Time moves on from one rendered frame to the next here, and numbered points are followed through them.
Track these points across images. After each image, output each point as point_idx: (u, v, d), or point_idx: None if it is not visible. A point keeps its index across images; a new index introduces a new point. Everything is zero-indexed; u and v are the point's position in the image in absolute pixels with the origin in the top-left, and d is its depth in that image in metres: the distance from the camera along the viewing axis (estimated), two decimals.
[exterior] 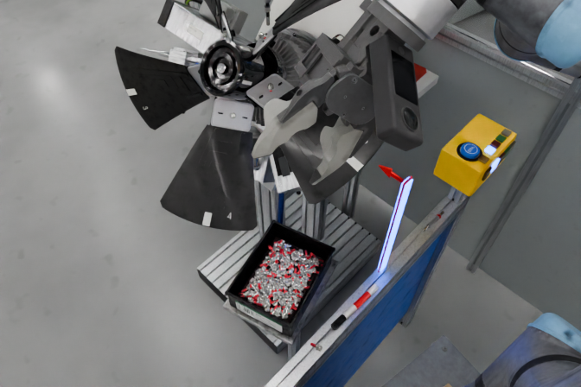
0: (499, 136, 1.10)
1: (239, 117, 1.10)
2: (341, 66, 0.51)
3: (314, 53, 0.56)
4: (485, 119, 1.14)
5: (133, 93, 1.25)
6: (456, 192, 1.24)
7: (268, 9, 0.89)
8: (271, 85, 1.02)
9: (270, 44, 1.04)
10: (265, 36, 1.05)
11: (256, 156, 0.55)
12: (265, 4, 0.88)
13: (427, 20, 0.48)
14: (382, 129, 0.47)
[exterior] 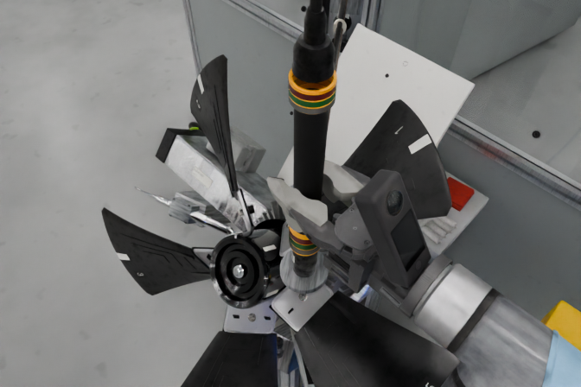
0: None
1: (259, 318, 0.86)
2: None
3: None
4: (571, 311, 0.90)
5: (125, 258, 1.01)
6: None
7: None
8: (303, 296, 0.78)
9: None
10: None
11: None
12: None
13: (458, 280, 0.47)
14: (390, 174, 0.46)
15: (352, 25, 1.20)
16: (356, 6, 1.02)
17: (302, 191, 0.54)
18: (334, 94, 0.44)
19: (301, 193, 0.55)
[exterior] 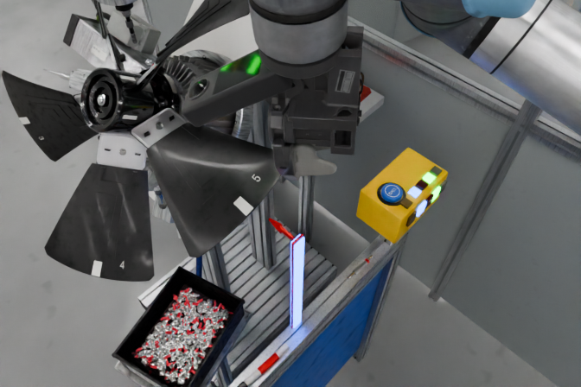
0: (427, 174, 0.97)
1: (130, 154, 0.96)
2: None
3: None
4: (414, 155, 1.01)
5: (27, 122, 1.11)
6: None
7: (129, 28, 0.73)
8: (157, 123, 0.90)
9: (158, 72, 0.90)
10: None
11: None
12: (130, 20, 0.73)
13: None
14: None
15: None
16: None
17: None
18: None
19: None
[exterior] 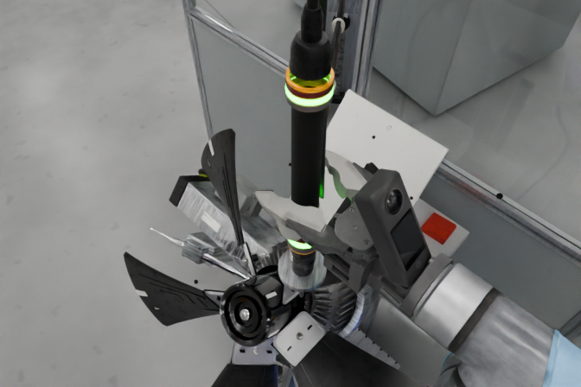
0: None
1: None
2: None
3: None
4: None
5: (211, 150, 1.02)
6: None
7: None
8: (257, 351, 0.98)
9: None
10: (303, 333, 0.93)
11: None
12: None
13: (458, 279, 0.47)
14: (389, 173, 0.46)
15: (345, 79, 1.34)
16: (355, 5, 1.02)
17: (299, 189, 0.54)
18: (331, 91, 0.44)
19: (298, 191, 0.55)
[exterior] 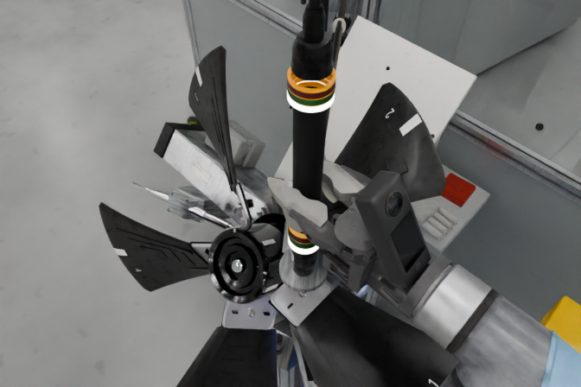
0: None
1: None
2: None
3: None
4: (575, 307, 0.89)
5: (199, 79, 0.88)
6: None
7: None
8: (252, 313, 0.83)
9: None
10: None
11: None
12: None
13: (457, 281, 0.47)
14: (390, 175, 0.47)
15: (353, 19, 1.19)
16: (356, 5, 1.02)
17: (301, 189, 0.54)
18: (333, 92, 0.44)
19: (300, 191, 0.55)
